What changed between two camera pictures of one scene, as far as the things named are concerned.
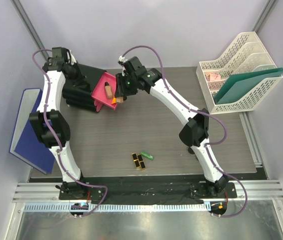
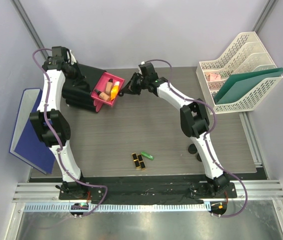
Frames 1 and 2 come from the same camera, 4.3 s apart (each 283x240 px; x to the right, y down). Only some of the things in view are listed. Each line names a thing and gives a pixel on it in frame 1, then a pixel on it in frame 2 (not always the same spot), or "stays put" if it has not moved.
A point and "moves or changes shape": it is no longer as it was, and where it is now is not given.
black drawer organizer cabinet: [79, 96] stays put
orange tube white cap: [114, 101] moves or changes shape
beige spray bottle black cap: [121, 99] → [103, 96]
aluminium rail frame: [49, 192] stays put
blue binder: [25, 145] stays put
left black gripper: [81, 77] stays put
